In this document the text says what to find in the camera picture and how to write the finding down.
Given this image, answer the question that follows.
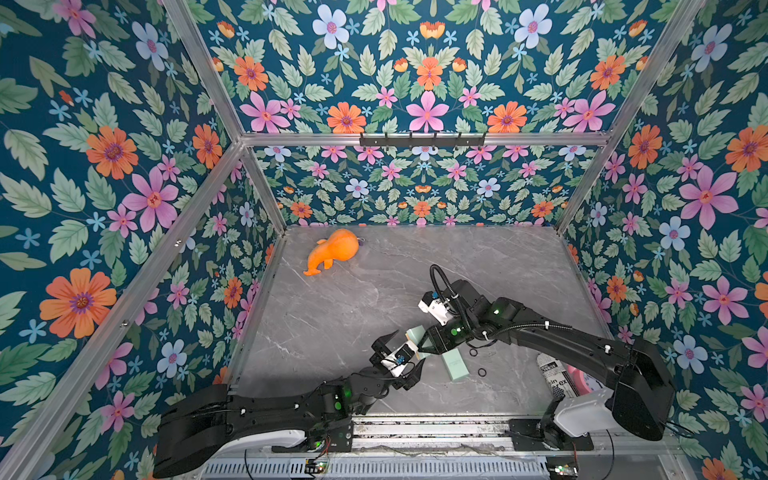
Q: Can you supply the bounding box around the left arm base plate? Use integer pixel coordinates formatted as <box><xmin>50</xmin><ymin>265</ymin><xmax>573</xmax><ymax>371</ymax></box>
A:
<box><xmin>310</xmin><ymin>419</ymin><xmax>354</xmax><ymax>453</ymax></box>

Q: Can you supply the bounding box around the black hook rail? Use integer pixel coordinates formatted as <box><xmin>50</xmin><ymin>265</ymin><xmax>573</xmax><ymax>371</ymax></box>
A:
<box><xmin>358</xmin><ymin>133</ymin><xmax>486</xmax><ymax>149</ymax></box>

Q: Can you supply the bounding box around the mint box lid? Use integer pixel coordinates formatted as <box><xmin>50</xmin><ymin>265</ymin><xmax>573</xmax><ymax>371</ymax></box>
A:
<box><xmin>441</xmin><ymin>349</ymin><xmax>469</xmax><ymax>382</ymax></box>

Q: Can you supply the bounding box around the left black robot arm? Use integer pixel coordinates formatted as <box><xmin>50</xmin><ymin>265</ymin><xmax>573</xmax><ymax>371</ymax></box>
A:
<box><xmin>153</xmin><ymin>334</ymin><xmax>434</xmax><ymax>479</ymax></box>

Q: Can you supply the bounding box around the mint green box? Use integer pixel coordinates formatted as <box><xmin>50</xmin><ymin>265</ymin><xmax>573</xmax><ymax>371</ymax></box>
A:
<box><xmin>406</xmin><ymin>326</ymin><xmax>429</xmax><ymax>360</ymax></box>

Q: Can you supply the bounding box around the orange plush toy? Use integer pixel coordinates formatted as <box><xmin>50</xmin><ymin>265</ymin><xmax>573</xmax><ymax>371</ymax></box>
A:
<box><xmin>303</xmin><ymin>229</ymin><xmax>360</xmax><ymax>276</ymax></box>

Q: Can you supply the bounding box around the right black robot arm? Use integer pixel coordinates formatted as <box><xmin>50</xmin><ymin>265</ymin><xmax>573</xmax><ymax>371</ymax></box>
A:
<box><xmin>417</xmin><ymin>280</ymin><xmax>676</xmax><ymax>449</ymax></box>

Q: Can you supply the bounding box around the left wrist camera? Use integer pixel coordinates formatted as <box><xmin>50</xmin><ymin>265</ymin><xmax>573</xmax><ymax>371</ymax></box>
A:
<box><xmin>381</xmin><ymin>343</ymin><xmax>415</xmax><ymax>377</ymax></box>

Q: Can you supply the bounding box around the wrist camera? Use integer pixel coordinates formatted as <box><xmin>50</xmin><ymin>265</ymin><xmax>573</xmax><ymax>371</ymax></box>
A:
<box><xmin>381</xmin><ymin>343</ymin><xmax>415</xmax><ymax>377</ymax></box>
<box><xmin>418</xmin><ymin>291</ymin><xmax>454</xmax><ymax>326</ymax></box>

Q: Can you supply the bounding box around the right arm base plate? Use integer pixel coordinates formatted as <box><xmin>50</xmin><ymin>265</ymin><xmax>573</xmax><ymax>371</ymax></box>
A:
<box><xmin>506</xmin><ymin>419</ymin><xmax>595</xmax><ymax>453</ymax></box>

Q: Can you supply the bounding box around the pink alarm clock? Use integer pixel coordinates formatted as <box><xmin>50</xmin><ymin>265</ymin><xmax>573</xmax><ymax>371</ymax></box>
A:
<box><xmin>567</xmin><ymin>366</ymin><xmax>593</xmax><ymax>395</ymax></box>

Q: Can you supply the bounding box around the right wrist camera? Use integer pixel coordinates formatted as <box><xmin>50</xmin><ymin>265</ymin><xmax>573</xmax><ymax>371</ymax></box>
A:
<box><xmin>418</xmin><ymin>291</ymin><xmax>454</xmax><ymax>326</ymax></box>

